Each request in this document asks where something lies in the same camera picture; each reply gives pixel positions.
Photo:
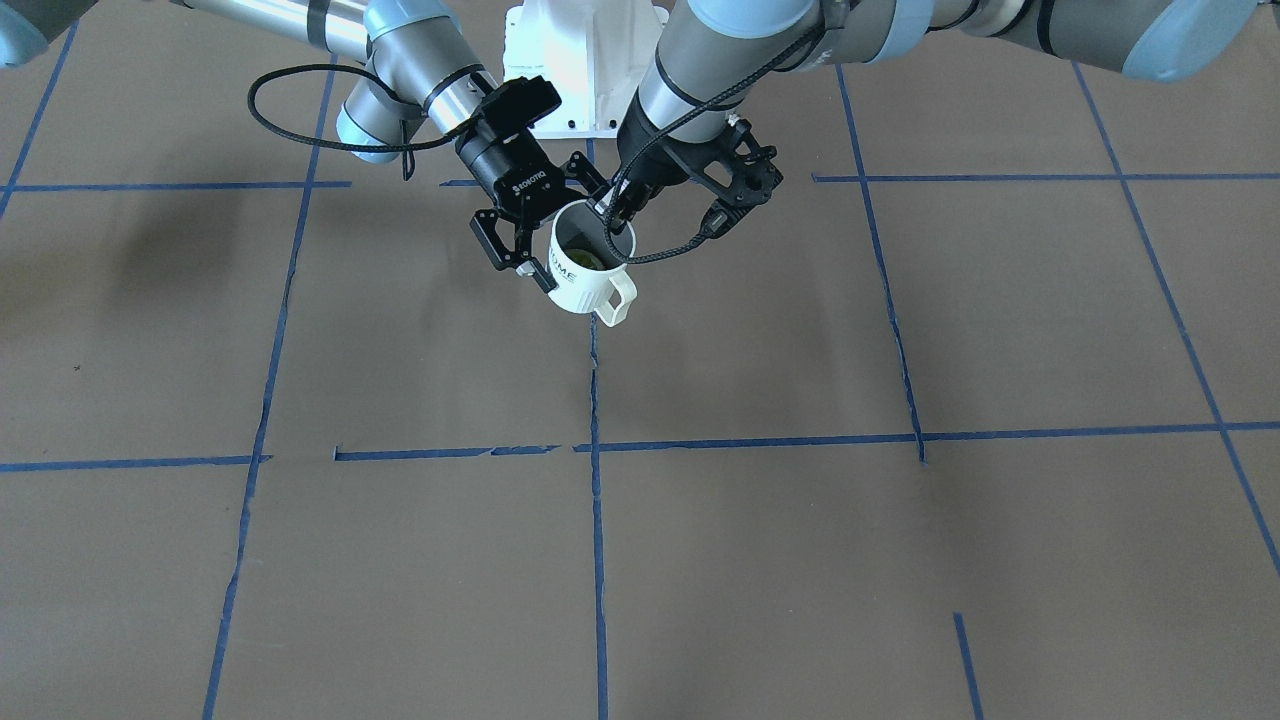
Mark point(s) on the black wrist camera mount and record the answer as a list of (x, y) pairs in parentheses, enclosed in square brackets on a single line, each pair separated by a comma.
[(516, 105), (738, 170)]

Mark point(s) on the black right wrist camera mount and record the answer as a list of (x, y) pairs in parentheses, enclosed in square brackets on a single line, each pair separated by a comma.
[(516, 105)]

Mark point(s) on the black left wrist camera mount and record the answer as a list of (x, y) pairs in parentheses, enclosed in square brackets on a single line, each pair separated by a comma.
[(738, 170)]

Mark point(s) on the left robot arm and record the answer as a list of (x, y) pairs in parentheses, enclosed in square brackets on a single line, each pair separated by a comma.
[(683, 122)]

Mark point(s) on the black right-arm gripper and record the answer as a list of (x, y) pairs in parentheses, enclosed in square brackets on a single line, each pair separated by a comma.
[(503, 171)]

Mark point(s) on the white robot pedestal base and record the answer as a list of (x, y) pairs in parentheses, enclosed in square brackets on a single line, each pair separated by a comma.
[(594, 53)]

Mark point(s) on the white HOME mug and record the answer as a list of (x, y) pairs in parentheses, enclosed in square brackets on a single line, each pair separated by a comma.
[(588, 277)]

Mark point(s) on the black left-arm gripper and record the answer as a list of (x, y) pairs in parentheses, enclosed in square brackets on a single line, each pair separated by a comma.
[(650, 171)]

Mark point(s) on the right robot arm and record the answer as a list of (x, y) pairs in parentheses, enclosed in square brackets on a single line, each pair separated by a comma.
[(421, 86)]

